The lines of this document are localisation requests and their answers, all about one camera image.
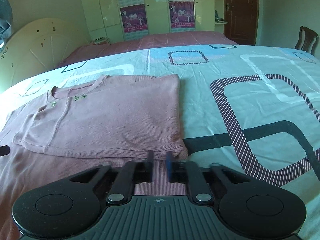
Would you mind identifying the pink sweatshirt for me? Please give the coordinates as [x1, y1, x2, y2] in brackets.
[1, 74, 187, 239]

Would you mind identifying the light blue patterned bedsheet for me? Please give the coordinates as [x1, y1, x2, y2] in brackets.
[1, 44, 319, 239]

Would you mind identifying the cream curved headboard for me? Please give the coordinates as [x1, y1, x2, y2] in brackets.
[1, 18, 88, 92]

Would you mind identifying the maroon striped bedspread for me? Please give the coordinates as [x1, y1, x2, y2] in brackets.
[57, 31, 236, 68]

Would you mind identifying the stack of papers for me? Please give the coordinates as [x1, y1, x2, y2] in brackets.
[90, 37, 111, 45]

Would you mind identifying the lower left poster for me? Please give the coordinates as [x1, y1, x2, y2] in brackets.
[120, 4, 148, 34]

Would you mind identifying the poster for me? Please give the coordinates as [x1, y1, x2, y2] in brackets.
[120, 4, 148, 34]
[169, 1, 195, 29]

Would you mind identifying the corner shelf unit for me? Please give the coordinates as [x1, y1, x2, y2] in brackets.
[215, 0, 228, 34]

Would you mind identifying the lower right poster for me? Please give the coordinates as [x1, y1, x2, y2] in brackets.
[169, 1, 195, 29]

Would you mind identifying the cream wardrobe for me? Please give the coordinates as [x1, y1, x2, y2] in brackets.
[81, 0, 215, 43]

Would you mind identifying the dark wooden door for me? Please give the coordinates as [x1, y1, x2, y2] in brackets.
[224, 0, 259, 45]

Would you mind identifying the dark wooden chair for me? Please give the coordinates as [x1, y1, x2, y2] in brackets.
[295, 26, 319, 56]

